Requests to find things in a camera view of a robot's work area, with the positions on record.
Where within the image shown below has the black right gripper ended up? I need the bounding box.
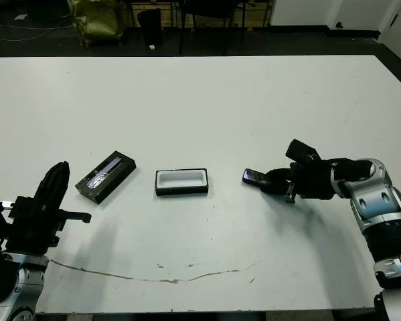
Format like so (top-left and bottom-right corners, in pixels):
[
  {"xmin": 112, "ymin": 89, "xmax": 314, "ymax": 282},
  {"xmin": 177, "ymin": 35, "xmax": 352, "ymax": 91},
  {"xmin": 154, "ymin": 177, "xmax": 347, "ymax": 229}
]
[{"xmin": 260, "ymin": 160, "xmax": 337, "ymax": 204}]

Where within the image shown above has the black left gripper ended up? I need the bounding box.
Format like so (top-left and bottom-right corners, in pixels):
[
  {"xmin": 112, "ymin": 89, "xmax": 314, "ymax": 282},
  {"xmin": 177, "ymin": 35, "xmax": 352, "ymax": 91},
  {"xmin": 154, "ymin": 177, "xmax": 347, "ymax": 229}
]
[{"xmin": 2, "ymin": 161, "xmax": 92, "ymax": 255}]

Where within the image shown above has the black phone-like camera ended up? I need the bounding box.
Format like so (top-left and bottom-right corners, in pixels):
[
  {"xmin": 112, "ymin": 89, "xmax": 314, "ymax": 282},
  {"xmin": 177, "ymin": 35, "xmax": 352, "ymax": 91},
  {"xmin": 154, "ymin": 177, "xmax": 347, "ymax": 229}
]
[{"xmin": 242, "ymin": 169, "xmax": 271, "ymax": 190}]

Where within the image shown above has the black box lid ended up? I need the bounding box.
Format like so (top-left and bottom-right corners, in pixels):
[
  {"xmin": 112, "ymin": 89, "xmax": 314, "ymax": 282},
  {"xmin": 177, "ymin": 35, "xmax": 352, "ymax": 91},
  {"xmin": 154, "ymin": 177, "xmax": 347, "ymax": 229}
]
[{"xmin": 75, "ymin": 150, "xmax": 138, "ymax": 205}]

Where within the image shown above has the black box with white insert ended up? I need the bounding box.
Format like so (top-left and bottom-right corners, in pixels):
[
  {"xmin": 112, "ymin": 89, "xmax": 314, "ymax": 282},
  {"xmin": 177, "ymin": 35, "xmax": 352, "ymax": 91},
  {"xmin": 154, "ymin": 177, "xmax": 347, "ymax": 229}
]
[{"xmin": 155, "ymin": 167, "xmax": 210, "ymax": 197}]

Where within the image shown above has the yellow-green plastic bag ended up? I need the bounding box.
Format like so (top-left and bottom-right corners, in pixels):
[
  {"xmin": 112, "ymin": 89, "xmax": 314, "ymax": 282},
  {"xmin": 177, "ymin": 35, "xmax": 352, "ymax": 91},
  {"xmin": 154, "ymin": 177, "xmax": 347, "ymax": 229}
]
[{"xmin": 71, "ymin": 0, "xmax": 127, "ymax": 47}]

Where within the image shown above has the black waste bin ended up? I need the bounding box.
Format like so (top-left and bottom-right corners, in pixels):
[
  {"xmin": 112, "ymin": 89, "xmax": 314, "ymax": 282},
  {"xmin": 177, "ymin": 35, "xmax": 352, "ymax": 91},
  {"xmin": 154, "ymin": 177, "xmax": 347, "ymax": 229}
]
[{"xmin": 137, "ymin": 8, "xmax": 163, "ymax": 47}]

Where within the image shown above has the black office chair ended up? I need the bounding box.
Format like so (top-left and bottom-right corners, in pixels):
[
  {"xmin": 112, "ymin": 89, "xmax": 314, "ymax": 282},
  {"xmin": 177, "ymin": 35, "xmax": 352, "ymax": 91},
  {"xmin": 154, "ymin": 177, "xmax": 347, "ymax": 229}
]
[{"xmin": 179, "ymin": 0, "xmax": 248, "ymax": 56}]

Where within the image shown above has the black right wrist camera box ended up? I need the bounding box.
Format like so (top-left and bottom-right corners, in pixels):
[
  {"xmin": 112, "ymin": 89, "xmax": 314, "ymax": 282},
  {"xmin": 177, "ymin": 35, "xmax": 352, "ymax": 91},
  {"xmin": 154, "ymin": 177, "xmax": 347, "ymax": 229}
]
[{"xmin": 285, "ymin": 139, "xmax": 323, "ymax": 165}]

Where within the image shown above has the thin white cable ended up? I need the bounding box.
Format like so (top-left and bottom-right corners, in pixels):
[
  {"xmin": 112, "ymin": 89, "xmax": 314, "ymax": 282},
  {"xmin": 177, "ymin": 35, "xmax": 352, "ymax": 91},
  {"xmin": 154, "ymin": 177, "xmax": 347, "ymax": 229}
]
[{"xmin": 0, "ymin": 19, "xmax": 77, "ymax": 40}]

